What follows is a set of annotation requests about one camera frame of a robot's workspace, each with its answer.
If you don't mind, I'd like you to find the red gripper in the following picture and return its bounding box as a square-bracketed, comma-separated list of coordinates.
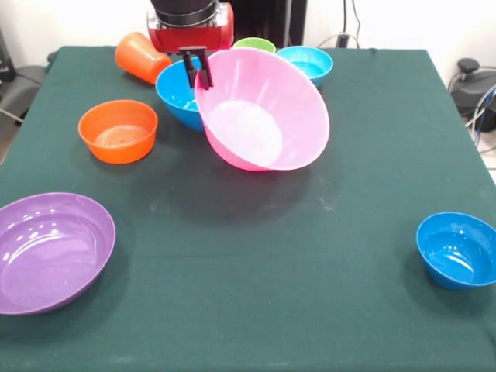
[146, 2, 235, 91]

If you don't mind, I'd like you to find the large light blue bowl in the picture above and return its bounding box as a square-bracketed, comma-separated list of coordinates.
[155, 57, 206, 133]

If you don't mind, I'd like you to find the orange plastic cup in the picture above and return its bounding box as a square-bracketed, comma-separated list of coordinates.
[114, 31, 173, 85]

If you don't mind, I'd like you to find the large pink plastic bowl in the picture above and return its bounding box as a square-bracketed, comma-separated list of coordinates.
[193, 47, 331, 172]

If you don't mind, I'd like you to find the green plastic cup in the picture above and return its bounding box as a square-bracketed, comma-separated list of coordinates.
[232, 36, 277, 55]

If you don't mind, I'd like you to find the orange plastic bowl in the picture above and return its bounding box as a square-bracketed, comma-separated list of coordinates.
[77, 99, 159, 165]

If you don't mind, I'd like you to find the small cyan ribbed bowl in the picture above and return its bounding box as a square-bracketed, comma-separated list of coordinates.
[275, 45, 334, 88]

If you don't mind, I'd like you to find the grey office chair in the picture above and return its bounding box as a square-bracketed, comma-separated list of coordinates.
[0, 26, 57, 125]

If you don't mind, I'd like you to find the dark green tablecloth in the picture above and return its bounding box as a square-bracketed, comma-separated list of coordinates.
[0, 45, 496, 372]

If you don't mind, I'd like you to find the large purple plastic bowl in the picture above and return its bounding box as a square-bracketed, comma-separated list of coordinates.
[0, 192, 117, 315]

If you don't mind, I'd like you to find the small dark blue bowl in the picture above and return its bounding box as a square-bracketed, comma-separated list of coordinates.
[416, 212, 496, 291]

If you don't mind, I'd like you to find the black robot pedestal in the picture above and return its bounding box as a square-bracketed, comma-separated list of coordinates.
[230, 0, 308, 48]

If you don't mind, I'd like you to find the black power cable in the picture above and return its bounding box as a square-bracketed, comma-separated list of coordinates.
[336, 0, 362, 48]

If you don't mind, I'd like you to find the blue cable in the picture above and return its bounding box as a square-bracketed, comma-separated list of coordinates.
[464, 84, 496, 156]

